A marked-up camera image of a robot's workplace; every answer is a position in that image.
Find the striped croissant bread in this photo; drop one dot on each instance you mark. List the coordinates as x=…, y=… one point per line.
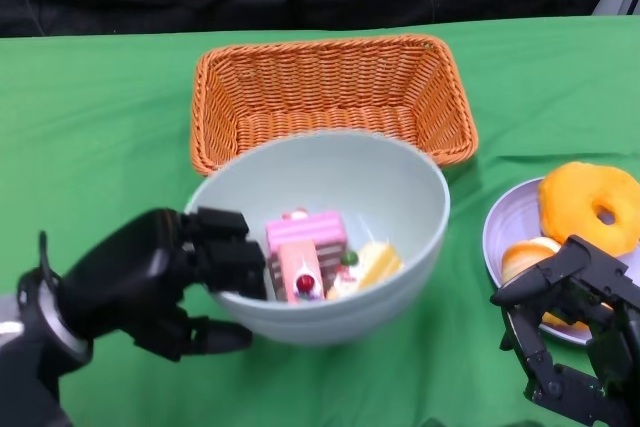
x=525, y=257

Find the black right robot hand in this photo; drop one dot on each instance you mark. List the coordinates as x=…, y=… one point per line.
x=600, y=347

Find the green tablecloth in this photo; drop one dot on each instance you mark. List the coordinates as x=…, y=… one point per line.
x=100, y=122

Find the slim pink cherry cake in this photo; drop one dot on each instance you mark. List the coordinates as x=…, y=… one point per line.
x=300, y=267

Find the lavender plate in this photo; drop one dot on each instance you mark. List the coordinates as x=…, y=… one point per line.
x=515, y=217

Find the orange wicker basket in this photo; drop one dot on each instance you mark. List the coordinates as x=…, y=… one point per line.
x=325, y=87

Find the orange donut bread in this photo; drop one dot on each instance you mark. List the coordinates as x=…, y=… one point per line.
x=570, y=207

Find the pale green bowl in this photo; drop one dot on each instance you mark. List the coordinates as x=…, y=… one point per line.
x=350, y=182

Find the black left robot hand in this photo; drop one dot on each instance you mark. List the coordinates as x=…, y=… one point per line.
x=135, y=277

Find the pink layered cake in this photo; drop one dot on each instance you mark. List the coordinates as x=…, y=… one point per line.
x=305, y=229

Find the yellow cake slice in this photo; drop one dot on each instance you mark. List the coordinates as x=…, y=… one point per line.
x=380, y=262

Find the chocolate layered cake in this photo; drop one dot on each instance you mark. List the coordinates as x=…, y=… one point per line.
x=332, y=259

